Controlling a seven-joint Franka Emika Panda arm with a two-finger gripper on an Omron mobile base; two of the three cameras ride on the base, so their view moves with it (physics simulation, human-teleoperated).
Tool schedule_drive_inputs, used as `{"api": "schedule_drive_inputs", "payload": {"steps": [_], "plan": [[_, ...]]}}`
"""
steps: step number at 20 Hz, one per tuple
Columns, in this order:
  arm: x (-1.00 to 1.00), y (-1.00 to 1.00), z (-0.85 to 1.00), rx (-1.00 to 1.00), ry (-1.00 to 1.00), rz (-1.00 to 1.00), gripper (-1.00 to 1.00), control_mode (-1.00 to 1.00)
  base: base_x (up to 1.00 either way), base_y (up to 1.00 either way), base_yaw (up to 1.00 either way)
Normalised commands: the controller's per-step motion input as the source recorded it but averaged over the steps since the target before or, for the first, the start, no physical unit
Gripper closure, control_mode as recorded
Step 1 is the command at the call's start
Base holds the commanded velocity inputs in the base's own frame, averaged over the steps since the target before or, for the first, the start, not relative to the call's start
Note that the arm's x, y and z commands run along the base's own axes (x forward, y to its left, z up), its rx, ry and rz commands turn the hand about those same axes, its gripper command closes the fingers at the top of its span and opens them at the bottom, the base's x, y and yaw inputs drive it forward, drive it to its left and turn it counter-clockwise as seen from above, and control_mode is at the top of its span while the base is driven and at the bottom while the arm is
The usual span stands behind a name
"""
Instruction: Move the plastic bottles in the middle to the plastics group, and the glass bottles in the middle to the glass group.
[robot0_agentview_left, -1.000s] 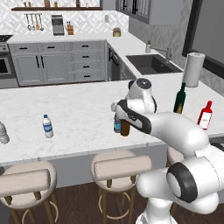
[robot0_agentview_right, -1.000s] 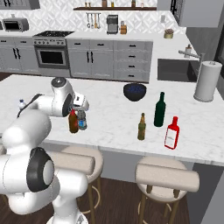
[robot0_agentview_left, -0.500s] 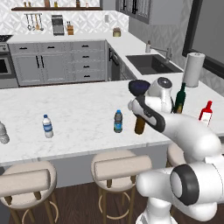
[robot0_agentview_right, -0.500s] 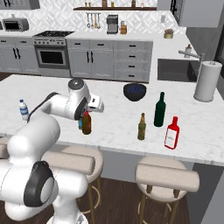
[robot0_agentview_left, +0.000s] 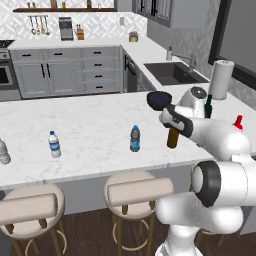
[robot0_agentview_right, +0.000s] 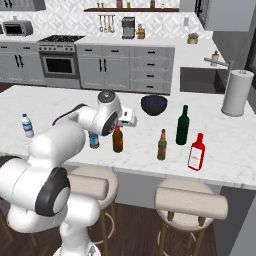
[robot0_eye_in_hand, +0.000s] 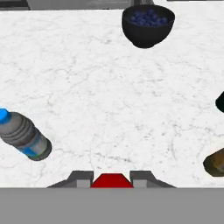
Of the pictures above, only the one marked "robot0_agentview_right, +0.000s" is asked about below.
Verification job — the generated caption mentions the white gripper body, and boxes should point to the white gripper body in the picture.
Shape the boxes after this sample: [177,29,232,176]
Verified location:
[118,108,138,129]

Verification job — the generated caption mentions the brown glass bottle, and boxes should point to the brown glass bottle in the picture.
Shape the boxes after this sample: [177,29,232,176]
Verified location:
[112,125,125,154]

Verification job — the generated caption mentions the dark blue bowl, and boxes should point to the dark blue bowl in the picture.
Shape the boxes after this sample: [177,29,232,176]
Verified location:
[140,94,169,117]

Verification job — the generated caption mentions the blue label plastic bottle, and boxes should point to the blue label plastic bottle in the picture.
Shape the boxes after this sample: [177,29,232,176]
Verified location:
[88,131,101,150]

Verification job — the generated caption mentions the olive glass bottle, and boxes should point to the olive glass bottle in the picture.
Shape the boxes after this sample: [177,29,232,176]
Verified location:
[157,128,168,162]

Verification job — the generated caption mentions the grey cupboards with drawers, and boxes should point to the grey cupboards with drawers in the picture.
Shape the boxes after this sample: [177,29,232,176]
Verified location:
[75,43,176,96]

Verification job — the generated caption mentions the dark green glass bottle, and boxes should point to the dark green glass bottle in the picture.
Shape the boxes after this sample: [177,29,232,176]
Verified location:
[175,104,191,146]

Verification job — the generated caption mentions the beige padded bar stool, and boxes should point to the beige padded bar stool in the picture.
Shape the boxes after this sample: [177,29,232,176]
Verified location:
[153,177,230,256]
[65,165,120,256]

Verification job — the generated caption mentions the red bottle white label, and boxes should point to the red bottle white label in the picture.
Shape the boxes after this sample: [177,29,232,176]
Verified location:
[187,132,207,172]

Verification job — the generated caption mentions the dark sink basin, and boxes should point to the dark sink basin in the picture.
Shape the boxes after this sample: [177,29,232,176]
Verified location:
[179,66,230,95]

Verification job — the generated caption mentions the wooden knife block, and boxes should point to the wooden knife block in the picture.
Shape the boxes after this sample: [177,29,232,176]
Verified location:
[136,23,147,41]

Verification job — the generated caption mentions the steel oven with hob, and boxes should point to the steel oven with hob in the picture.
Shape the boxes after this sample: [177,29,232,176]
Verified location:
[37,34,86,90]

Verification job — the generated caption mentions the black coffee machine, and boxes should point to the black coffee machine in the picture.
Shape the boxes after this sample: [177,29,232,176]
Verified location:
[121,16,137,41]

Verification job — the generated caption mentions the clear plastic water bottle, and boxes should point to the clear plastic water bottle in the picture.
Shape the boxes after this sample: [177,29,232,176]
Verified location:
[21,113,36,139]

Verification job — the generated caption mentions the small potted plant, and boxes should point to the small potted plant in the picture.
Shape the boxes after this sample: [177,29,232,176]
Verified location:
[186,32,200,46]

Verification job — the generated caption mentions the soap dispenser bottle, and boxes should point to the soap dispenser bottle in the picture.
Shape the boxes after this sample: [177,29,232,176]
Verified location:
[211,50,221,67]

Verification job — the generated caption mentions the grey tap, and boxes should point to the grey tap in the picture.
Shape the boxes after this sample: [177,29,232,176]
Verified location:
[203,56,236,74]

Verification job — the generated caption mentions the white paper towel roll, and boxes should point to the white paper towel roll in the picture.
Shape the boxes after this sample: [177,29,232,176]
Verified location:
[221,69,255,118]

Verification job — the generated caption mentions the grey two-door base cupboards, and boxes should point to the grey two-door base cupboards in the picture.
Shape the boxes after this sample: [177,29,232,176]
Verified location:
[0,41,46,85]

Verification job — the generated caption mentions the grey toaster oven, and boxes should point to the grey toaster oven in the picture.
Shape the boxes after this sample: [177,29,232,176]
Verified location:
[2,19,35,37]

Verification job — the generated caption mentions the brown wall shelf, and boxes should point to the brown wall shelf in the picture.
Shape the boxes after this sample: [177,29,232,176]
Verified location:
[83,7,181,14]

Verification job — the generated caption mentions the grey large wall cupboard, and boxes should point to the grey large wall cupboard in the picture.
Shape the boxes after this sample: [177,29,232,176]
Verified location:
[194,0,256,32]

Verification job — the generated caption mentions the grey narrow wall cupboard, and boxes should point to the grey narrow wall cupboard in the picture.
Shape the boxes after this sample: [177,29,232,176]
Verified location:
[0,0,47,12]

